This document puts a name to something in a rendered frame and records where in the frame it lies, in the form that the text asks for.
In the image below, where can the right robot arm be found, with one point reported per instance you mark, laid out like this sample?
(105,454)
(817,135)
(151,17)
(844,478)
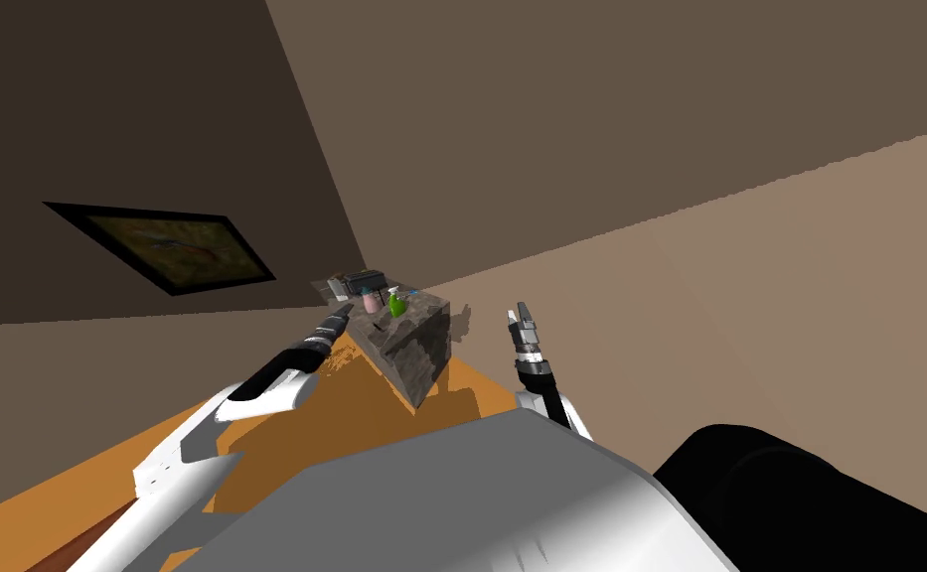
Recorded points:
(749,492)

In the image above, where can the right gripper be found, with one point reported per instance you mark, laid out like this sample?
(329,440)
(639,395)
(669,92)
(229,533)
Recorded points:
(527,341)

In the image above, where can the green spray bottle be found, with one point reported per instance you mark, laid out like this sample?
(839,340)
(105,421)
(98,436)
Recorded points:
(396,303)

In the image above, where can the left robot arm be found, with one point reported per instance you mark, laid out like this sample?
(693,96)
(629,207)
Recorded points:
(216,413)

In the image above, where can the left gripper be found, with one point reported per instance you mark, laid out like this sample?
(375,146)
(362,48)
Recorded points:
(335,322)

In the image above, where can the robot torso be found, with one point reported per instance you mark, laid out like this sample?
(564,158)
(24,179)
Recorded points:
(463,500)

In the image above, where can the dark framed wall picture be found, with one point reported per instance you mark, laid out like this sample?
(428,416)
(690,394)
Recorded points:
(169,250)

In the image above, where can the grey stone table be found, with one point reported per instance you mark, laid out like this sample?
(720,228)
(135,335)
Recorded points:
(415,349)

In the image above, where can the pink bottle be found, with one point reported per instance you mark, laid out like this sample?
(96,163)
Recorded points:
(371,301)

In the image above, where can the black box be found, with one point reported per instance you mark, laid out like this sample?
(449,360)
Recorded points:
(364,280)

